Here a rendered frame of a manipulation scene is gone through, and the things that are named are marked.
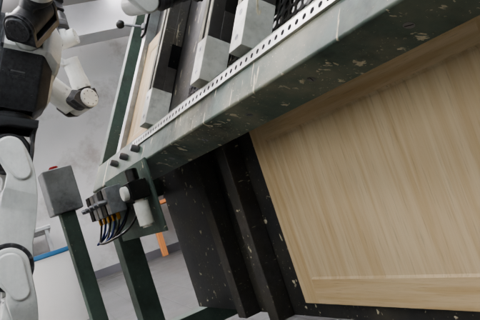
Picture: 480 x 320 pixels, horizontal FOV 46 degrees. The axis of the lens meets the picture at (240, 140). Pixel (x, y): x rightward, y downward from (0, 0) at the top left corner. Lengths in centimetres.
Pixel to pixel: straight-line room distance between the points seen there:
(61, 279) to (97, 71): 509
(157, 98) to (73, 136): 721
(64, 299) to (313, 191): 356
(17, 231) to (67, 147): 721
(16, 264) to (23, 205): 18
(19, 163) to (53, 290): 305
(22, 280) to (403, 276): 107
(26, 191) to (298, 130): 85
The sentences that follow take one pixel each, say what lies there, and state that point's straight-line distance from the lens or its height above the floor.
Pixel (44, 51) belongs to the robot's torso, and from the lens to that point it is 190.
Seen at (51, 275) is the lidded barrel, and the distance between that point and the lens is 482.
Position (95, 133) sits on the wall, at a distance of 910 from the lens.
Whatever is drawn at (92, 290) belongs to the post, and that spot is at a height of 42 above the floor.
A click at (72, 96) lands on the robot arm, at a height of 115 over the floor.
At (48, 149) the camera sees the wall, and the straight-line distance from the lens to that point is 903.
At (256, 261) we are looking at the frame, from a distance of 180.
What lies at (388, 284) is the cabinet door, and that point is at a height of 31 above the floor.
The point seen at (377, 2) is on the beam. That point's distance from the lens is 88.
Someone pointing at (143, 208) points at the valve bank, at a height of 66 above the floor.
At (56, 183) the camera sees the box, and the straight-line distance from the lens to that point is 238.
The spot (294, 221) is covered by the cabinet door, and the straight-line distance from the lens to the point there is 162.
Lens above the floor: 63
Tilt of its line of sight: 4 degrees up
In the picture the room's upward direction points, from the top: 18 degrees counter-clockwise
